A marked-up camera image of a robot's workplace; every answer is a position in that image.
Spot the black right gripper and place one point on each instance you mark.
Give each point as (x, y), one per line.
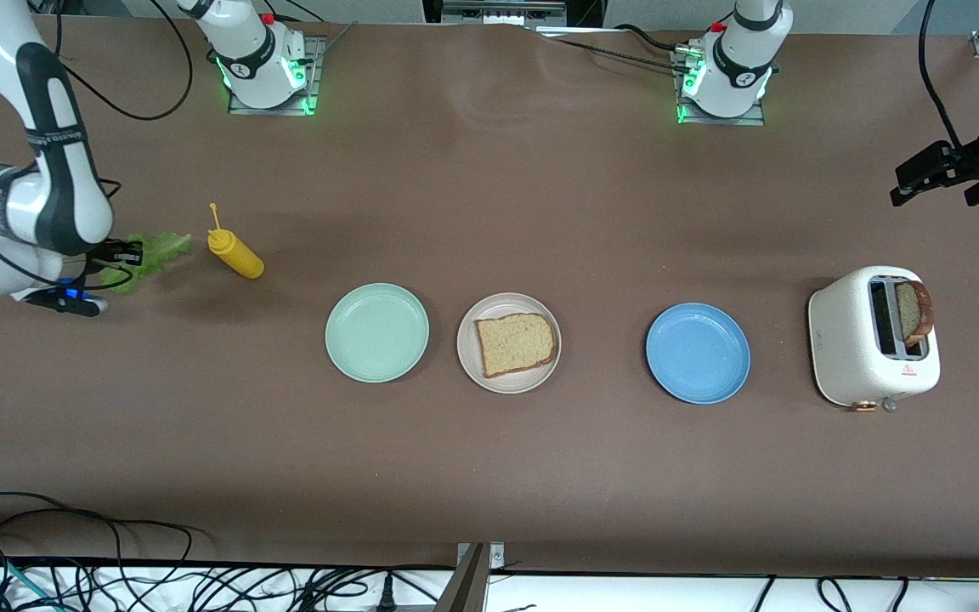
(112, 252)

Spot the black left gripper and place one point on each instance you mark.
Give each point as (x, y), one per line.
(971, 158)

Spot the green lettuce leaf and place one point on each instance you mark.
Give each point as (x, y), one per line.
(162, 251)

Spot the brown bread slice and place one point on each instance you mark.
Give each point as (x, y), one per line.
(910, 310)
(515, 344)

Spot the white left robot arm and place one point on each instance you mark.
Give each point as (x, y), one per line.
(740, 76)

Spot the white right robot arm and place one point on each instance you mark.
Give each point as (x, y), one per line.
(56, 170)

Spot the mint green plate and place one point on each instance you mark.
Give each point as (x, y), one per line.
(376, 333)

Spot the blue plate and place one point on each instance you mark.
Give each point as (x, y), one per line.
(698, 353)

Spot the beige plate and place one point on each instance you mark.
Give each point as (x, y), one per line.
(498, 384)

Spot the yellow squeeze bottle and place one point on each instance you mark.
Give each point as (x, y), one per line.
(239, 257)

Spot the cream white toaster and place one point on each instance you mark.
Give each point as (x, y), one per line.
(846, 340)

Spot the brown table cover sheet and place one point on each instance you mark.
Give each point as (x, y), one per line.
(489, 212)

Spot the black power plug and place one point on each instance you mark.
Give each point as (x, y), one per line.
(386, 599)

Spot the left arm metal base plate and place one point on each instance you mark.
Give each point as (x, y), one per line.
(723, 121)

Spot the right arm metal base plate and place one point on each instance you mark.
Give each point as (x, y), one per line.
(316, 76)

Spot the black equipment with metal rail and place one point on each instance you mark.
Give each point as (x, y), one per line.
(502, 12)

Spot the grey metal bracket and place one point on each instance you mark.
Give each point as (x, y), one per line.
(468, 586)

